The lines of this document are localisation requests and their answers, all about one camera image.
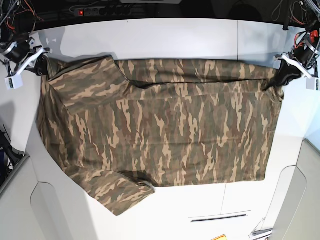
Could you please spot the black power strip red switch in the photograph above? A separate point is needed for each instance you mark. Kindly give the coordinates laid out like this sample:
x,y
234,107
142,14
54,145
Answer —
x,y
101,11

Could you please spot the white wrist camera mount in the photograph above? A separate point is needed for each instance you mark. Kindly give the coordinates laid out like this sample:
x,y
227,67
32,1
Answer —
x,y
14,71
312,75

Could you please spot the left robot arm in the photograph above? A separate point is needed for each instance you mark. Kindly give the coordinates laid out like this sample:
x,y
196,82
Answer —
x,y
305,13

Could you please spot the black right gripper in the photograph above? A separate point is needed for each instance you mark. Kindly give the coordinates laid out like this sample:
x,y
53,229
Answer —
x,y
17,51

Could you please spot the yellow object at bottom edge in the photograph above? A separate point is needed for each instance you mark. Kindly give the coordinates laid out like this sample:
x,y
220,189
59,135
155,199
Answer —
x,y
221,237

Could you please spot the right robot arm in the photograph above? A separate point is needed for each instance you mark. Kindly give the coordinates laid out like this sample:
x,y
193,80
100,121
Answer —
x,y
138,46

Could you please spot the grey device at bottom right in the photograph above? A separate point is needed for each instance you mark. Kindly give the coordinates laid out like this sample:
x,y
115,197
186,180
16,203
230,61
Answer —
x,y
262,234

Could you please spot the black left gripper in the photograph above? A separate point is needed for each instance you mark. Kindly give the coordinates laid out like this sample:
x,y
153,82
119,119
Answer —
x,y
306,54

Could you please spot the camouflage T-shirt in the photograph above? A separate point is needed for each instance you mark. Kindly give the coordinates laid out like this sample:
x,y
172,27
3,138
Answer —
x,y
121,128

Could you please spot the black stand at left edge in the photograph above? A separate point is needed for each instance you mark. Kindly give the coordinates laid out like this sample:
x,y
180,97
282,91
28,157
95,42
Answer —
x,y
9,156

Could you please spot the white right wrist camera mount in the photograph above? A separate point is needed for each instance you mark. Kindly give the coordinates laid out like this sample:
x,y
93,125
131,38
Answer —
x,y
14,71

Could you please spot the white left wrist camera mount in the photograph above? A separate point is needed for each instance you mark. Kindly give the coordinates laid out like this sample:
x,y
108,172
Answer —
x,y
312,75

